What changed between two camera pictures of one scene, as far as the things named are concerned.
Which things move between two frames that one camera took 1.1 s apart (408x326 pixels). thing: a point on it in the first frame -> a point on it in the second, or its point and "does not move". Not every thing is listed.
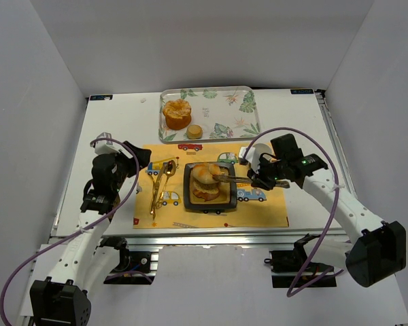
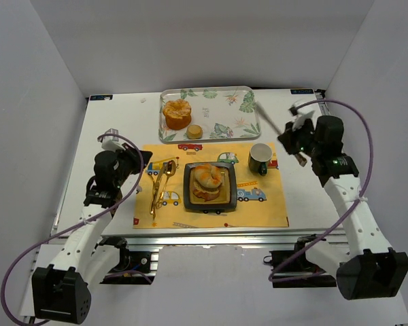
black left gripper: (130, 160) does not move
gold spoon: (170, 170) does not move
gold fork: (162, 171) does not move
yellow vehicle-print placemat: (160, 202) does not move
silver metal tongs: (226, 177) -> (301, 160)
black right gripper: (261, 178) -> (289, 140)
